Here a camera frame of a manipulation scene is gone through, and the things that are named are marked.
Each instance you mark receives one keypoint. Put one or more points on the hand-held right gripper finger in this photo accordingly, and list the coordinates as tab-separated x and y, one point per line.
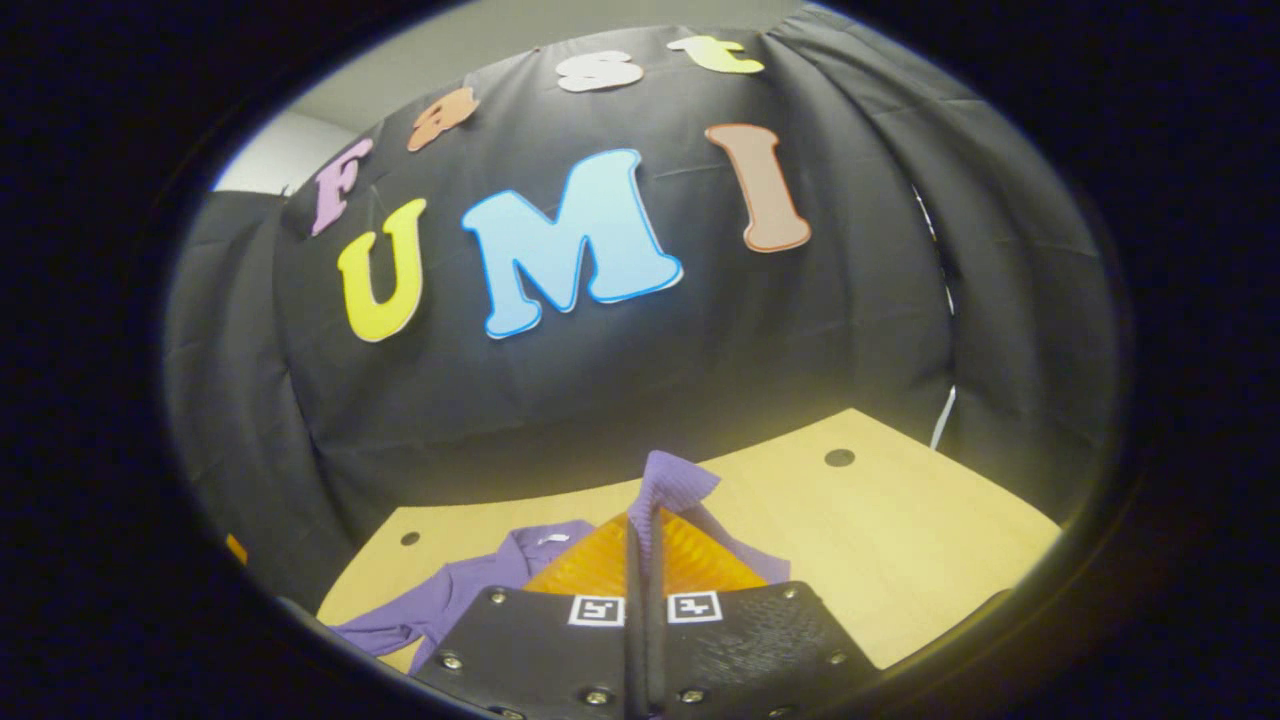
659	650
637	645

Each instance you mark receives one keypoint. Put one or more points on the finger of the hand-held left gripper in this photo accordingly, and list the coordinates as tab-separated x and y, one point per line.
236	550

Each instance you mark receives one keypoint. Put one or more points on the purple knit shirt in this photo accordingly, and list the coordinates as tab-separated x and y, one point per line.
470	590

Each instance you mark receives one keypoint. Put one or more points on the black backdrop cloth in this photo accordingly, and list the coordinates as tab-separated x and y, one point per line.
700	350

